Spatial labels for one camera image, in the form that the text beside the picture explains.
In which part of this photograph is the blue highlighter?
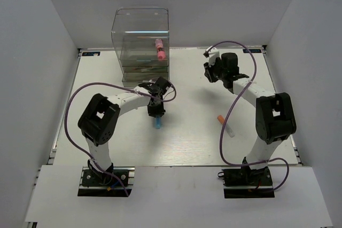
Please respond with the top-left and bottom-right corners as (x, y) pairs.
(154, 116), (162, 129)

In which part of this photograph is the pink capped marker bottle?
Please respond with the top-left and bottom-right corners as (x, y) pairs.
(155, 38), (166, 60)

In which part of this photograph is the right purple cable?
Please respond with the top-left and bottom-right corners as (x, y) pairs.
(204, 41), (291, 191)

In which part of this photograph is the red pen refill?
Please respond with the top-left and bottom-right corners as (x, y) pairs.
(133, 67), (153, 72)

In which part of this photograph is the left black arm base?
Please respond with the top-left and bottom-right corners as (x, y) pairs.
(77, 167), (135, 198)

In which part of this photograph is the right blue corner label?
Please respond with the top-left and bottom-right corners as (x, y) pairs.
(243, 49), (262, 53)

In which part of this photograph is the purple cable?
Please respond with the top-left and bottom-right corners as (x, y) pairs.
(65, 81), (177, 196)
(204, 41), (291, 191)

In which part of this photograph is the dark blue pen refill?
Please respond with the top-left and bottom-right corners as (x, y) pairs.
(141, 67), (162, 73)

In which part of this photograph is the blue corner label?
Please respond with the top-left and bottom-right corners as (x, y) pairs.
(82, 51), (100, 57)
(243, 49), (262, 53)

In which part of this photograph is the orange highlighter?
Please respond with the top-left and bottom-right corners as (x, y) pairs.
(217, 115), (235, 138)

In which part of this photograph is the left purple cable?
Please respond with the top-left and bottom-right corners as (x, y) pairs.
(65, 81), (177, 196)

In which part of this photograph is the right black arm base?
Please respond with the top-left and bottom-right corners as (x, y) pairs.
(217, 167), (275, 199)

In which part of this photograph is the clear acrylic drawer organizer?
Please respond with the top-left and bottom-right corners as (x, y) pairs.
(111, 6), (169, 88)

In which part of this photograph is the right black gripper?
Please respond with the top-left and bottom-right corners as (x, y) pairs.
(204, 57), (227, 83)

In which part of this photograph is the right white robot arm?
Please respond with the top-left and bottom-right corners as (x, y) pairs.
(204, 49), (297, 185)

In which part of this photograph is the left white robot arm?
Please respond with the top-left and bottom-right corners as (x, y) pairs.
(77, 77), (172, 185)

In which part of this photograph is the left blue corner label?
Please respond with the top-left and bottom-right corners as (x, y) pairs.
(82, 51), (100, 57)

